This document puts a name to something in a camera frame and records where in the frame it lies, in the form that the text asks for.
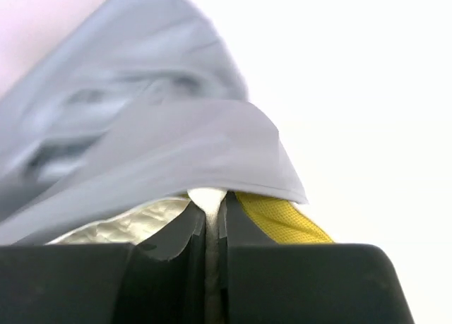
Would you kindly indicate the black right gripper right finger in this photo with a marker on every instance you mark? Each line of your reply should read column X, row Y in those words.
column 266, row 282

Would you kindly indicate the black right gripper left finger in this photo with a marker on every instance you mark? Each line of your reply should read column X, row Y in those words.
column 158, row 281

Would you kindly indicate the cream and yellow pillow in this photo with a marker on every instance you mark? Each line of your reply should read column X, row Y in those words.
column 281, row 220

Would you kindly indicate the grey pillowcase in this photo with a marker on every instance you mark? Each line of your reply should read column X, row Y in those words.
column 141, row 102

